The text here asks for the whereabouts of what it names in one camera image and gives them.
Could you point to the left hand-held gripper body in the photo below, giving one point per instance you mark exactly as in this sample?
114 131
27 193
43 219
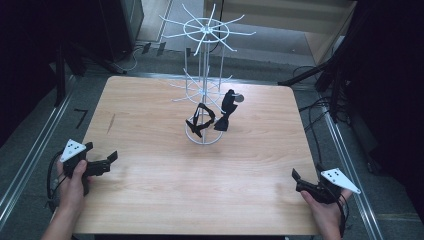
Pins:
71 149

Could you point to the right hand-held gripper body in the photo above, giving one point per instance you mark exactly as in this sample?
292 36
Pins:
338 180

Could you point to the person's right hand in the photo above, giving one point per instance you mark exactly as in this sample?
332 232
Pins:
321 213

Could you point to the person's left hand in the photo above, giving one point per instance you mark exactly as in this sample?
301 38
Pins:
71 193

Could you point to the round grey table grommet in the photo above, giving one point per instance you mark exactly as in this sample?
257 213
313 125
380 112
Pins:
238 98

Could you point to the dark cabinet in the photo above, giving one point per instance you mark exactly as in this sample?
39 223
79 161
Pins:
123 26

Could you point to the light wooden cabinet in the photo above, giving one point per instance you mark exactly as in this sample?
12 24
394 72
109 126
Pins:
300 20

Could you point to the aluminium floor rail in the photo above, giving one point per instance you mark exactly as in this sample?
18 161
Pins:
350 166
30 160

